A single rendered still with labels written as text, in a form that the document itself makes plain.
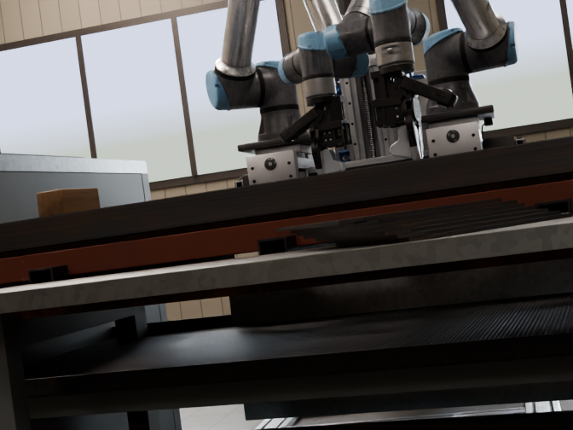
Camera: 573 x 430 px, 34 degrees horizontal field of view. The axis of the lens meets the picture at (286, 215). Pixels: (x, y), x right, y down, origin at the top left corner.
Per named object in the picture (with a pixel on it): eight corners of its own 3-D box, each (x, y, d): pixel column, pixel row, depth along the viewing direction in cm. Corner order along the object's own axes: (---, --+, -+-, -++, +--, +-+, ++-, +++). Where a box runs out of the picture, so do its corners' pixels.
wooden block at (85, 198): (64, 215, 177) (60, 188, 177) (38, 218, 179) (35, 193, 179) (101, 212, 188) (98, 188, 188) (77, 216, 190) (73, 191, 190)
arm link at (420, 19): (382, 18, 205) (362, 11, 195) (431, 7, 200) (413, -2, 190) (386, 54, 205) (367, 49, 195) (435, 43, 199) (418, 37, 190)
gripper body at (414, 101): (384, 131, 193) (376, 73, 193) (425, 124, 190) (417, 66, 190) (375, 130, 185) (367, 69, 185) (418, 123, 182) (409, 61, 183)
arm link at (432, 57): (435, 84, 271) (428, 38, 271) (480, 76, 265) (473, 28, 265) (421, 82, 260) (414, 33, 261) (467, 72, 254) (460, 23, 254)
